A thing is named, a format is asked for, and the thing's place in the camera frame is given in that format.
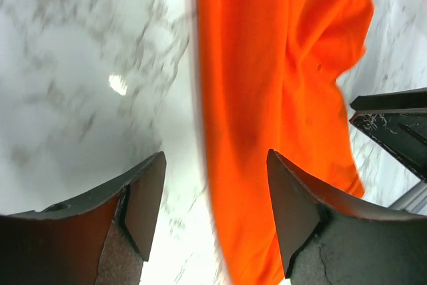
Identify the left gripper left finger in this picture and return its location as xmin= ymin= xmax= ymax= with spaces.
xmin=1 ymin=152 xmax=166 ymax=284

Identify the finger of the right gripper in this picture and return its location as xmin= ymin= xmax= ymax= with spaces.
xmin=350 ymin=88 xmax=427 ymax=182

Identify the orange t shirt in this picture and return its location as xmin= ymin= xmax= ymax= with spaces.
xmin=197 ymin=0 xmax=374 ymax=284

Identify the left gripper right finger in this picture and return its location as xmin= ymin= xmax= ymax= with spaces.
xmin=267 ymin=150 xmax=426 ymax=284

